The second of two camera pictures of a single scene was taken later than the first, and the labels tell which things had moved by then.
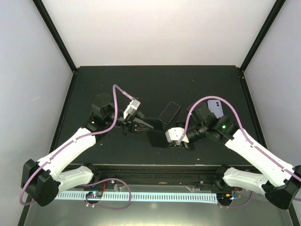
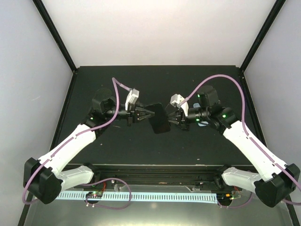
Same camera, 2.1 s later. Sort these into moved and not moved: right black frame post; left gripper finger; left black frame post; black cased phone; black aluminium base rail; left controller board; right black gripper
Moved: right black gripper; black cased phone; left gripper finger
Not moved: right black frame post; left controller board; black aluminium base rail; left black frame post
